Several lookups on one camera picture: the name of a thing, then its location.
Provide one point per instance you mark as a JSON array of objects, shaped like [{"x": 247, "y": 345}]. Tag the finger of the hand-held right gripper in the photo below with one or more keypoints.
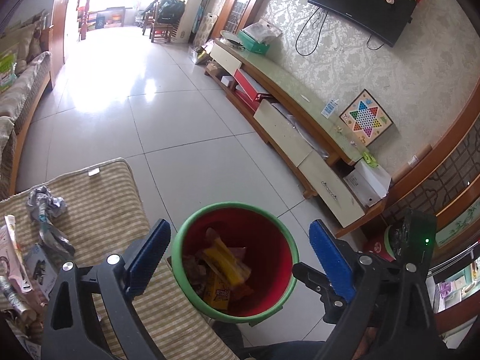
[{"x": 311, "y": 277}]

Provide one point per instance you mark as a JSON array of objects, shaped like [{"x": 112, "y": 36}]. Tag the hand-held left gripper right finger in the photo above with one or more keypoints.
[{"x": 332, "y": 258}]

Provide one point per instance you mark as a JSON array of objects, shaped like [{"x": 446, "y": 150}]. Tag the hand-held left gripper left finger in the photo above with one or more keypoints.
[{"x": 148, "y": 255}]

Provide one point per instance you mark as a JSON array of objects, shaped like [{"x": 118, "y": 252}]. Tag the brown wrapper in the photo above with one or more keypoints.
[{"x": 193, "y": 270}]

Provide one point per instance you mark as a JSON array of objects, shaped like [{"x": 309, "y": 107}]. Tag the red bin with green rim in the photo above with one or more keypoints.
[{"x": 262, "y": 240}]

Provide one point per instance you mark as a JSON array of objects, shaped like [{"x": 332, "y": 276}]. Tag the yellow snack packets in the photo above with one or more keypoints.
[{"x": 225, "y": 260}]

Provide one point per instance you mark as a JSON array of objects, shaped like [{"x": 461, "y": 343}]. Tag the yellow star carton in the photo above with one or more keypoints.
[{"x": 217, "y": 292}]

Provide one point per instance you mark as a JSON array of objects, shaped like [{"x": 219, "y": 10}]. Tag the pink cardboard box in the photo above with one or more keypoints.
[{"x": 13, "y": 258}]

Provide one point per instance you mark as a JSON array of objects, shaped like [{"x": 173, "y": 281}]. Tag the red round tin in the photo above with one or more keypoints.
[{"x": 375, "y": 247}]

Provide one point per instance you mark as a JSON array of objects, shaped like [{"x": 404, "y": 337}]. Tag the green striped table cloth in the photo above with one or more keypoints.
[{"x": 112, "y": 202}]

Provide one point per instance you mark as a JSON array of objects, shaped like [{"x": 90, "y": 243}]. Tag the white box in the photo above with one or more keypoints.
[{"x": 369, "y": 180}]

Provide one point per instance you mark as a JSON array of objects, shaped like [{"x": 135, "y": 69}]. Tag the wooden lattice partition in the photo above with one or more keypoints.
[
  {"x": 450, "y": 165},
  {"x": 240, "y": 15}
]

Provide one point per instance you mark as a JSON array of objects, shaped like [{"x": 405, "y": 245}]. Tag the small green toy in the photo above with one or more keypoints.
[{"x": 369, "y": 158}]

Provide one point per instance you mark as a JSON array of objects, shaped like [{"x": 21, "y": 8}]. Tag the dark foil bag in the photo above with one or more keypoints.
[{"x": 56, "y": 238}]

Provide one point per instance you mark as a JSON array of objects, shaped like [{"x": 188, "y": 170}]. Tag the small carton dark print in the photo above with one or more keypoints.
[{"x": 39, "y": 270}]

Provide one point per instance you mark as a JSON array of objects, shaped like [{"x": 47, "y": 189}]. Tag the colourful checkers board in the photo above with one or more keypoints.
[{"x": 365, "y": 118}]

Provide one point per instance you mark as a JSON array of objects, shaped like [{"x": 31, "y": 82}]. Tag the silver foil wrapper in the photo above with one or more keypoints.
[{"x": 15, "y": 300}]

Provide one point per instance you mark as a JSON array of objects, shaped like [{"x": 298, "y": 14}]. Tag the blue white card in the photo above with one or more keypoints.
[{"x": 330, "y": 107}]

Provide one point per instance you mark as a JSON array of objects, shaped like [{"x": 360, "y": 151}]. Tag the long wooden television cabinet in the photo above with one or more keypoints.
[{"x": 285, "y": 78}]

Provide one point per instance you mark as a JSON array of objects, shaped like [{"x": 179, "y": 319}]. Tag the red flat box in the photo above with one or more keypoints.
[{"x": 247, "y": 82}]

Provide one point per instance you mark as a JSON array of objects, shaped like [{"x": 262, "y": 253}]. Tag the open cardboard box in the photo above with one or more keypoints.
[{"x": 200, "y": 55}]

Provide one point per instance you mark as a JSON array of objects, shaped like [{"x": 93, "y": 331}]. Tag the beige striped sofa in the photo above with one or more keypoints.
[{"x": 26, "y": 82}]

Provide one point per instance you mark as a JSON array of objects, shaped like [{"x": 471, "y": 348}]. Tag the wooden chair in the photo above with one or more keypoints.
[{"x": 161, "y": 32}]

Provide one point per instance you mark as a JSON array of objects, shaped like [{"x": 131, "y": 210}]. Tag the green box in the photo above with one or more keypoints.
[{"x": 251, "y": 43}]

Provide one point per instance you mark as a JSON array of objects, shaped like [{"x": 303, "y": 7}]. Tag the green snack packet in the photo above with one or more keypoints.
[{"x": 7, "y": 71}]

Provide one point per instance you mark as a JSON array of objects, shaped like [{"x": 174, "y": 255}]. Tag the patterned leaning board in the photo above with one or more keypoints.
[{"x": 205, "y": 30}]

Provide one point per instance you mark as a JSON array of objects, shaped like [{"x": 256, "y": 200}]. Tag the black television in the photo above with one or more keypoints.
[{"x": 356, "y": 3}]

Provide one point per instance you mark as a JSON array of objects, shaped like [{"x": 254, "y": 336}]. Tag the white plastic bag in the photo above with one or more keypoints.
[{"x": 262, "y": 30}]

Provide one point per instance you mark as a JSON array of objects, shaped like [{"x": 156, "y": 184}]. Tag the beige cushion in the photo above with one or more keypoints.
[{"x": 26, "y": 41}]

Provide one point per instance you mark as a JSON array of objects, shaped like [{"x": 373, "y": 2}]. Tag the black backpack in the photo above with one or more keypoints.
[{"x": 170, "y": 9}]

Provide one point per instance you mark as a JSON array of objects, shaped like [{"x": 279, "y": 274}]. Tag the wooden post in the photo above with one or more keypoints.
[{"x": 84, "y": 18}]

